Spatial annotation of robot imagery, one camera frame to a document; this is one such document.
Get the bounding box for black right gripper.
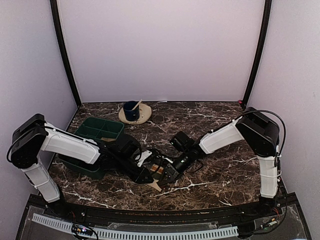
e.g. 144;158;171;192
158;149;194;186

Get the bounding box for striped brown red sock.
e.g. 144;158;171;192
146;164;164;192

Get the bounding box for tan sock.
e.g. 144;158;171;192
101;137;117;142

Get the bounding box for green plastic divided tray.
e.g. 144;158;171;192
58;117;125;180

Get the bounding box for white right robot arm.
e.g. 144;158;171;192
157;107;286;217

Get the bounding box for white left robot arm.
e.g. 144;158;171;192
6;113;155;218

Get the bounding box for dark blue cup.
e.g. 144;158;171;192
123;100;140;122

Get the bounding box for wooden stick in cup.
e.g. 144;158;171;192
131;99;143;111

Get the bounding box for small circuit board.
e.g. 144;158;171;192
71;224;94;237

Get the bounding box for white slotted cable duct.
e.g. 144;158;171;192
31;213;239;240

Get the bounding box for black front rail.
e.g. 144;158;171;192
55;202;263;224

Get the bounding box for black left frame post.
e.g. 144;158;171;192
49;0;82;108

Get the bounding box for black frame post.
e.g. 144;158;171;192
49;0;82;108
240;0;272;110

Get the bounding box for black right frame post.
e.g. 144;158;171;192
240;0;272;110

